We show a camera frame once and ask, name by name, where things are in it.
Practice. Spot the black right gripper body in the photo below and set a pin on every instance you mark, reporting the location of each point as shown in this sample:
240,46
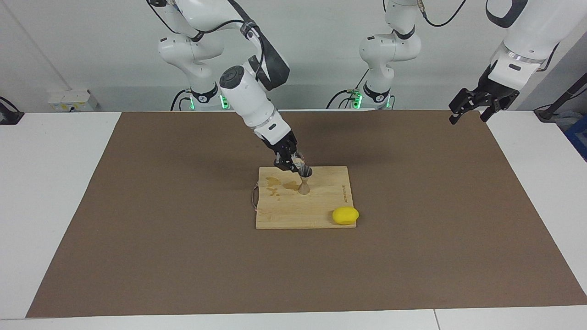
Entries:
282,144

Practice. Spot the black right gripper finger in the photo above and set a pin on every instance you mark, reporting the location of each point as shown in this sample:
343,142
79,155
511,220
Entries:
284,162
294,151

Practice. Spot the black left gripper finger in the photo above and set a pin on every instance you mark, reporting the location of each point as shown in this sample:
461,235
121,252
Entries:
461,105
493,107

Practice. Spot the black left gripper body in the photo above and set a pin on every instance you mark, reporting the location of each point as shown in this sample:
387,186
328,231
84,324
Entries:
495,89

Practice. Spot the small clear glass cup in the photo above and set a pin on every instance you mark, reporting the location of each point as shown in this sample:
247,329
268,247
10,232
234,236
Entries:
299,162

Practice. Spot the steel double jigger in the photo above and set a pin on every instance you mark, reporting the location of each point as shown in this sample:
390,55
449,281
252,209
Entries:
305,185

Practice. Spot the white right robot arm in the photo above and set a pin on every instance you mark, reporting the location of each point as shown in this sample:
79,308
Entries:
250,98

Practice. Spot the spilled amber liquid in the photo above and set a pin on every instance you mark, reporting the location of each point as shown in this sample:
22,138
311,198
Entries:
290,185

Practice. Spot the bamboo cutting board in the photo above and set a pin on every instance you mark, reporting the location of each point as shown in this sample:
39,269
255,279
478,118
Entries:
298,211

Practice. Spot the black stand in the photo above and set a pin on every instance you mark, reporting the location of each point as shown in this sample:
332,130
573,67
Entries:
550,112

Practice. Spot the yellow lemon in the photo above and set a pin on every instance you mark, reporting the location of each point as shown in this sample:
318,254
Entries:
345,216

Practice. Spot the blue box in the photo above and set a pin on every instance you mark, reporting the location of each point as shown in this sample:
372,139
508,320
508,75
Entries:
578,137

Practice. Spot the large brown table mat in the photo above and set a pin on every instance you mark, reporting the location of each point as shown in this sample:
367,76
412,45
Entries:
293,275

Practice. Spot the black desk object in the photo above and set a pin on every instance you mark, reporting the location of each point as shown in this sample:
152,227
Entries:
9,118

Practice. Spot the white wall socket box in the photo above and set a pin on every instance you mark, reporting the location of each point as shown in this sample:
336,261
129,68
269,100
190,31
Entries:
73,98

